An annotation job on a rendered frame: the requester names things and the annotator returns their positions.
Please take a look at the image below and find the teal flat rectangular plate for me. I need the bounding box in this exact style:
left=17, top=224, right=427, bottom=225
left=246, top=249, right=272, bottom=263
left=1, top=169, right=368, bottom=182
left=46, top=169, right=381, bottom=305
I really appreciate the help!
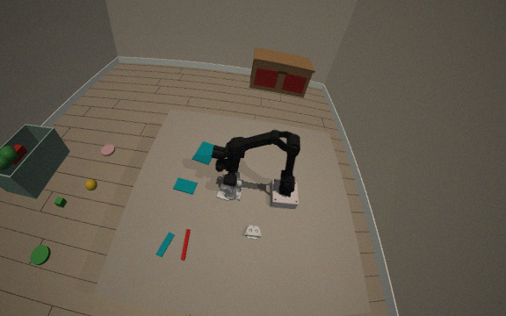
left=173, top=178, right=197, bottom=194

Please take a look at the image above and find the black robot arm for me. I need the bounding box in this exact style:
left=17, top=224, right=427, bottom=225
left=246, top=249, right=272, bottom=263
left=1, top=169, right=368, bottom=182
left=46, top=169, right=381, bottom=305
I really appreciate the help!
left=212, top=130, right=300, bottom=197

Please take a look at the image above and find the red flat bar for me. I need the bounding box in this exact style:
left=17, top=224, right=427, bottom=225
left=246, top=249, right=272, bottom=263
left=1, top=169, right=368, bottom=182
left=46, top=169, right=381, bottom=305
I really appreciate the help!
left=181, top=229, right=190, bottom=261

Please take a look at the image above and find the teal flat square plate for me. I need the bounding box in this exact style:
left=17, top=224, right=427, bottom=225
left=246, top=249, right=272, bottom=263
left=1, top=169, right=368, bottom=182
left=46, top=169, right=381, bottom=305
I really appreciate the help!
left=192, top=141, right=214, bottom=165

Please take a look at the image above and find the teal flat bar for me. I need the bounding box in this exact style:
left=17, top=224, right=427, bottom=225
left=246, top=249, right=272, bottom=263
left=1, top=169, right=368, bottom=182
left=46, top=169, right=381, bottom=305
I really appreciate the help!
left=156, top=233, right=175, bottom=257

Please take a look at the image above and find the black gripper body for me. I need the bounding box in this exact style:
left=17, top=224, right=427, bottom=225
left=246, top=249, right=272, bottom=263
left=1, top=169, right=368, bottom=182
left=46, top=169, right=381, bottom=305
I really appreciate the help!
left=223, top=162, right=239, bottom=187

